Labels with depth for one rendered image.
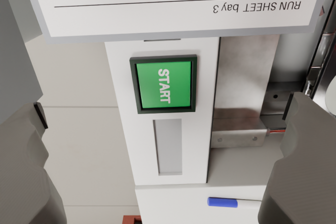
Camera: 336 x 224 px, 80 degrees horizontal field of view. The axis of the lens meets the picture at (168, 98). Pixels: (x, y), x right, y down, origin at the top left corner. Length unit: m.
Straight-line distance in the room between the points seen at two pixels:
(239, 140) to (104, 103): 1.18
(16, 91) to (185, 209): 0.29
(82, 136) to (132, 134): 1.45
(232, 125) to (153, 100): 0.15
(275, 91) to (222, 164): 0.14
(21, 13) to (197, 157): 0.46
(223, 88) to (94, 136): 1.41
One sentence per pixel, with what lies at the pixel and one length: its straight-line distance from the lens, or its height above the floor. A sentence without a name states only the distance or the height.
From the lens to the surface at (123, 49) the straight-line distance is 0.17.
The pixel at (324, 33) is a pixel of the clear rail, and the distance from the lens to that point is 0.29.
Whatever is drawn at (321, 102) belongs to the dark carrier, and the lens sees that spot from 0.34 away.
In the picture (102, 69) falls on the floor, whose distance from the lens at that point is 1.29.
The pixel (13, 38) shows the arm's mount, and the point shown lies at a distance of 0.36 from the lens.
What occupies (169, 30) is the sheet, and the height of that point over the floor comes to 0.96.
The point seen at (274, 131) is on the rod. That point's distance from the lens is 0.34.
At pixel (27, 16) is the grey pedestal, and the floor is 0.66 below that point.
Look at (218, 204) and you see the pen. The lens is 0.31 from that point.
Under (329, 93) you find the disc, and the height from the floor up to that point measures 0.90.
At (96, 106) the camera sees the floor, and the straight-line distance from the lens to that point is 1.45.
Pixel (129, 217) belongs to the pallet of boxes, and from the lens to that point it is 2.46.
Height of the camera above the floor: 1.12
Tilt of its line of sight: 58 degrees down
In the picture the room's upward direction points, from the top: 180 degrees clockwise
